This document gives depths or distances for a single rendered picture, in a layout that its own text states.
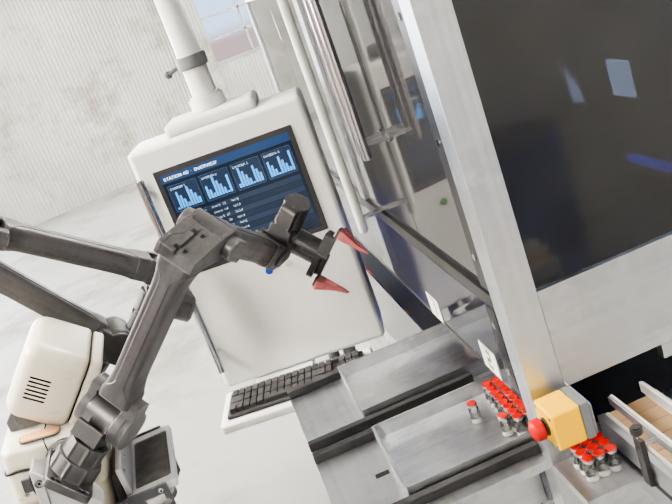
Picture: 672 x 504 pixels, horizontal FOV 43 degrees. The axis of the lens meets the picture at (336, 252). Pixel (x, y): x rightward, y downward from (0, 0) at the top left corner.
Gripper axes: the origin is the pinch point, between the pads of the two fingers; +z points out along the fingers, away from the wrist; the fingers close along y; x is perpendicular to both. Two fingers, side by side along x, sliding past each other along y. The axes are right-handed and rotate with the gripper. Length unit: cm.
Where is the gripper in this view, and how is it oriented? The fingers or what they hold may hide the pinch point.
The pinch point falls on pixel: (355, 271)
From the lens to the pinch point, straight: 184.6
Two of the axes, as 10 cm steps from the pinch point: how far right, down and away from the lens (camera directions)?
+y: -4.3, 8.8, 2.1
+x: -1.5, 1.6, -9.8
